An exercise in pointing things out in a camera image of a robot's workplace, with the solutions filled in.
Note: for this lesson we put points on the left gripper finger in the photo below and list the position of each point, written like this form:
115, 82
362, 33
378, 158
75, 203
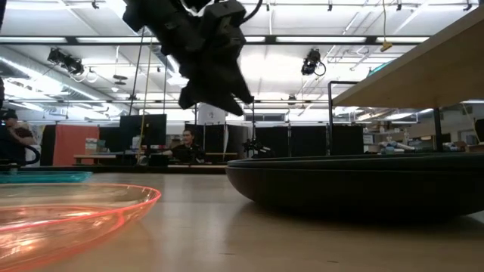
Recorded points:
230, 96
189, 96

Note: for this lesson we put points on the seated person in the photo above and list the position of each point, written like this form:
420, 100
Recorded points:
188, 151

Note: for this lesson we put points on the person with cap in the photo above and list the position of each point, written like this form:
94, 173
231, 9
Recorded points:
17, 132

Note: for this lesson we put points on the orange partition panel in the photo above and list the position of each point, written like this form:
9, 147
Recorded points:
75, 143

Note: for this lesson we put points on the orange translucent plate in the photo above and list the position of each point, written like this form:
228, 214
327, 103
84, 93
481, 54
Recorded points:
75, 226

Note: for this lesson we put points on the black tripod device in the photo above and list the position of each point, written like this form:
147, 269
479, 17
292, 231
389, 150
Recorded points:
257, 149

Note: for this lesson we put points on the black partition panels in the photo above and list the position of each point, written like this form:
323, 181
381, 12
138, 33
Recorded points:
302, 140

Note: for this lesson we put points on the wooden background table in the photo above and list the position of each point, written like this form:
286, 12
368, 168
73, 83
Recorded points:
106, 155

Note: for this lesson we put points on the wooden board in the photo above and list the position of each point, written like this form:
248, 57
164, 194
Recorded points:
435, 75

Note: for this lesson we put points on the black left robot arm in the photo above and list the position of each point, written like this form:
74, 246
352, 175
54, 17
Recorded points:
147, 15

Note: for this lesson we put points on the silver ceiling duct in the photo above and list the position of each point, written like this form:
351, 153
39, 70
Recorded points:
22, 70

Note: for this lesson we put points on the teal translucent plate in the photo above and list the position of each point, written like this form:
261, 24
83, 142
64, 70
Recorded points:
45, 177
380, 69

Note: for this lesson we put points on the large dark grey plate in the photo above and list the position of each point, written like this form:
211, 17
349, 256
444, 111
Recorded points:
340, 189

